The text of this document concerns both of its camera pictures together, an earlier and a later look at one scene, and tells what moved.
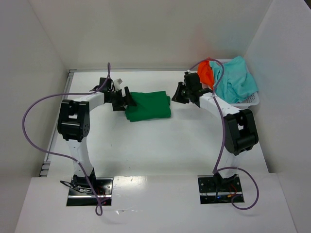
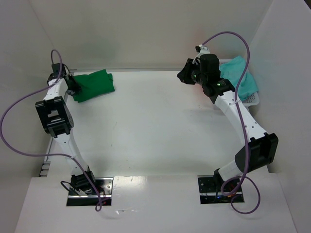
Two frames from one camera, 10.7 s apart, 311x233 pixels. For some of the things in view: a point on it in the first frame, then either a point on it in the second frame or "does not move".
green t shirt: x=149 y=106 -> x=95 y=84
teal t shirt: x=236 y=84 does not move
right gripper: x=184 y=92 -> x=185 y=73
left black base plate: x=81 y=194 does not move
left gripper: x=119 y=102 -> x=73 y=87
